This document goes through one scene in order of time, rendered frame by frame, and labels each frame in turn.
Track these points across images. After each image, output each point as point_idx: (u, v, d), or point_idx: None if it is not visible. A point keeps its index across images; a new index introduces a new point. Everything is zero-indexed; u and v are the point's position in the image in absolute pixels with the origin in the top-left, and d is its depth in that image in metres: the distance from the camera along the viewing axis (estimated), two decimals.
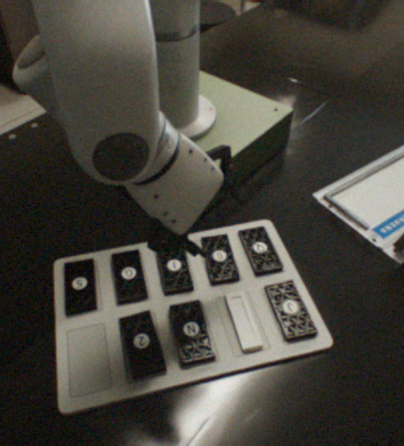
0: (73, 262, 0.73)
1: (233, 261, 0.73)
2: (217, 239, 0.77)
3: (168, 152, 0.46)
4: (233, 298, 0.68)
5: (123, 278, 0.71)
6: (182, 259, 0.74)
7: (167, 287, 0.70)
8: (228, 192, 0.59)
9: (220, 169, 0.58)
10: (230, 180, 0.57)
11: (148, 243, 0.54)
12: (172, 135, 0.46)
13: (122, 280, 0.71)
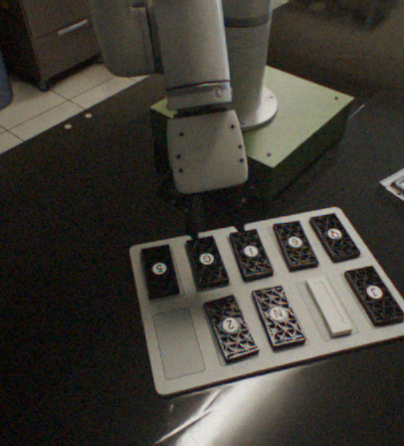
0: (149, 248, 0.73)
1: (309, 247, 0.73)
2: (290, 226, 0.77)
3: (212, 99, 0.52)
4: (315, 283, 0.68)
5: (202, 263, 0.71)
6: (258, 245, 0.74)
7: (247, 272, 0.70)
8: (235, 210, 0.60)
9: (242, 188, 0.60)
10: (244, 197, 0.59)
11: (156, 187, 0.58)
12: (224, 94, 0.53)
13: (201, 265, 0.71)
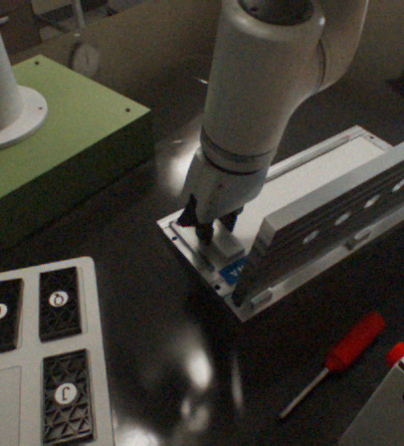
0: None
1: (13, 320, 0.53)
2: (6, 286, 0.57)
3: (267, 161, 0.45)
4: None
5: None
6: None
7: None
8: (228, 217, 0.60)
9: None
10: (240, 210, 0.59)
11: (180, 219, 0.53)
12: (277, 148, 0.46)
13: None
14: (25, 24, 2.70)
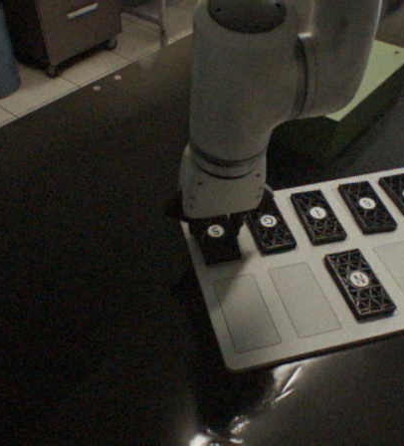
0: None
1: (384, 208, 0.65)
2: (357, 186, 0.68)
3: (244, 171, 0.44)
4: None
5: (264, 226, 0.62)
6: (324, 206, 0.65)
7: (315, 236, 0.61)
8: (235, 219, 0.59)
9: None
10: (246, 215, 0.58)
11: (165, 205, 0.54)
12: (260, 160, 0.44)
13: (262, 228, 0.62)
14: (109, 11, 2.82)
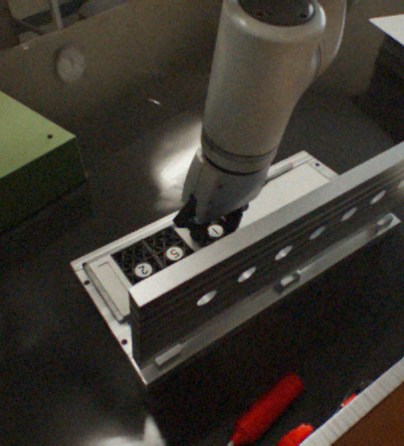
0: (151, 235, 0.61)
1: None
2: None
3: (267, 162, 0.45)
4: (100, 265, 0.57)
5: None
6: (219, 222, 0.63)
7: None
8: (234, 214, 0.60)
9: None
10: (246, 207, 0.59)
11: (176, 218, 0.53)
12: (277, 148, 0.46)
13: None
14: (3, 29, 2.65)
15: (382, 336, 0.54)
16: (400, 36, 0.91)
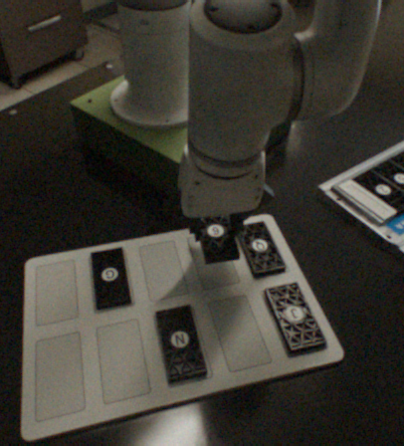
0: (376, 166, 0.78)
1: (232, 237, 0.61)
2: None
3: (241, 171, 0.44)
4: (346, 186, 0.74)
5: (103, 280, 0.62)
6: None
7: None
8: (234, 220, 0.59)
9: None
10: (246, 216, 0.58)
11: (164, 204, 0.54)
12: (257, 161, 0.44)
13: (101, 282, 0.62)
14: (74, 23, 2.82)
15: None
16: None
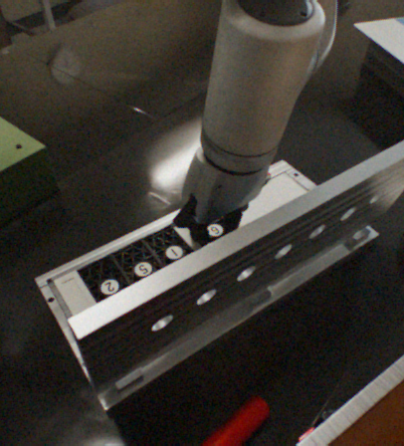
0: (120, 249, 0.59)
1: (232, 231, 0.62)
2: None
3: (267, 162, 0.45)
4: (65, 281, 0.55)
5: None
6: (179, 243, 0.60)
7: None
8: (234, 214, 0.60)
9: None
10: (246, 207, 0.59)
11: (176, 218, 0.53)
12: (277, 148, 0.46)
13: None
14: None
15: (355, 356, 0.52)
16: (384, 42, 0.89)
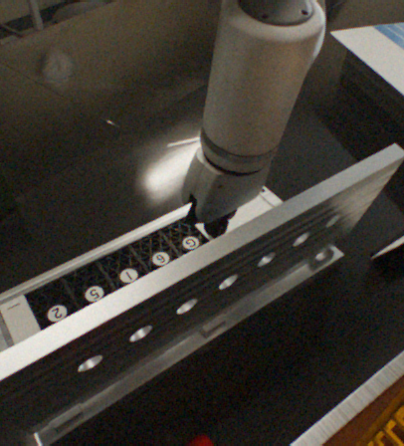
0: (73, 272, 0.56)
1: (179, 259, 0.58)
2: (148, 240, 0.61)
3: (267, 162, 0.45)
4: (10, 307, 0.53)
5: (188, 249, 0.59)
6: (135, 265, 0.58)
7: None
8: (220, 221, 0.59)
9: None
10: (232, 214, 0.58)
11: (187, 218, 0.54)
12: (277, 148, 0.46)
13: (186, 252, 0.59)
14: None
15: (311, 388, 0.49)
16: (360, 51, 0.86)
